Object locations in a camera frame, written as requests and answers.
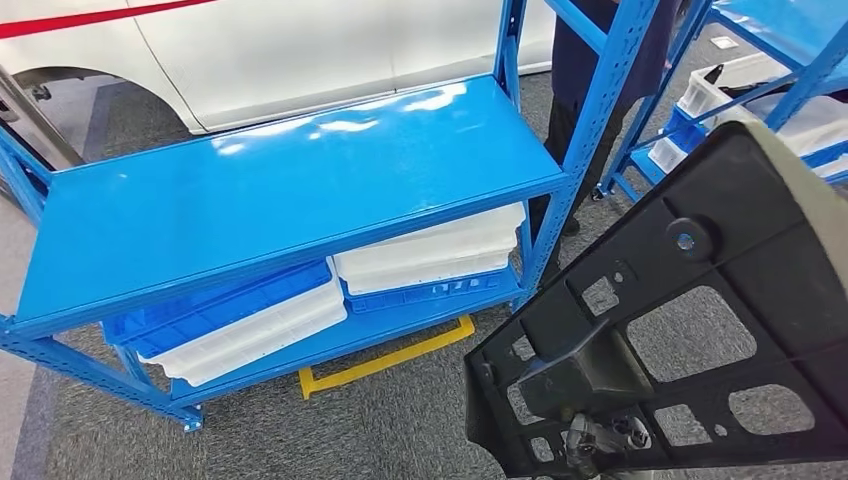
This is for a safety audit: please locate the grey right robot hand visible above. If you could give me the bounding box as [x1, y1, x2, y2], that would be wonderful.
[563, 411, 654, 478]

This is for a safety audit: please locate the black plastic plate frame part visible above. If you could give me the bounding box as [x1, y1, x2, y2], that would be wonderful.
[463, 121, 848, 480]

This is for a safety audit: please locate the blue metal shelf rack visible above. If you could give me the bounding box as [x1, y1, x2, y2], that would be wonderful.
[0, 0, 662, 433]
[592, 0, 848, 203]

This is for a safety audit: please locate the blue plastic tray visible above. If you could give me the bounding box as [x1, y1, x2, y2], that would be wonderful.
[341, 266, 526, 315]
[102, 260, 334, 360]

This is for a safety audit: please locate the blue plastic bin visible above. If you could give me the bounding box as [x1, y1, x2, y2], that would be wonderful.
[664, 104, 711, 155]

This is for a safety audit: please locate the person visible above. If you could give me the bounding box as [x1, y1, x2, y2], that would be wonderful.
[528, 0, 685, 287]

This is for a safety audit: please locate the white plastic bin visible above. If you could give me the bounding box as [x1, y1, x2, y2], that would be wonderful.
[675, 51, 796, 127]

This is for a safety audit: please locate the white car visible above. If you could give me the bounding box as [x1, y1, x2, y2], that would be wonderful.
[0, 0, 558, 136]

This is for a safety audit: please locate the chrome stanchion post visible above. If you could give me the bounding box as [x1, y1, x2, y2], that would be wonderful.
[0, 62, 86, 172]

